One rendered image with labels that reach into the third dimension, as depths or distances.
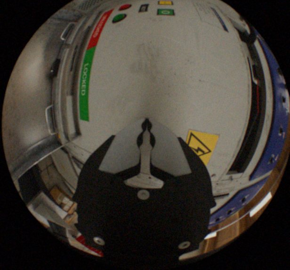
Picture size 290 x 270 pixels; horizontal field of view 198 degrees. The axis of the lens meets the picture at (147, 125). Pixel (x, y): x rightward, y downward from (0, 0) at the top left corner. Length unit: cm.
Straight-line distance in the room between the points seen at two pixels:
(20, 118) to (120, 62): 38
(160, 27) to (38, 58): 40
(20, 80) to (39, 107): 17
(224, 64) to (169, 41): 9
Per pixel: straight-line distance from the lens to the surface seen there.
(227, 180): 36
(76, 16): 53
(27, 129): 41
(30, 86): 41
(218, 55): 16
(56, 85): 35
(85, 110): 21
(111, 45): 19
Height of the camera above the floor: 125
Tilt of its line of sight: 13 degrees down
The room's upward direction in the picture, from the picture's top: 100 degrees clockwise
